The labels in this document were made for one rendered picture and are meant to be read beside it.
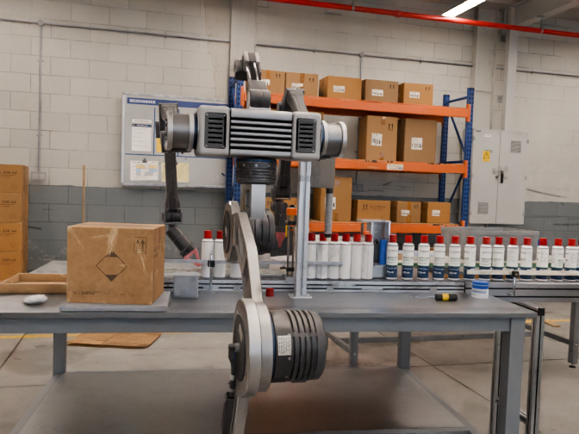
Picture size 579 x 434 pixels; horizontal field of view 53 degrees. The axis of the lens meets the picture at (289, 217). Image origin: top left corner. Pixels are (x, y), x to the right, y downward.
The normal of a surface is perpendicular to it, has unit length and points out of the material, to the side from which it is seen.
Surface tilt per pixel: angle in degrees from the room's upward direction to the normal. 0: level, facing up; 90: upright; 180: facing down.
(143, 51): 90
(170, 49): 90
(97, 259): 90
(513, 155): 90
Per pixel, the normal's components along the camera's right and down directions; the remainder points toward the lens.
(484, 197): 0.25, 0.06
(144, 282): 0.04, 0.05
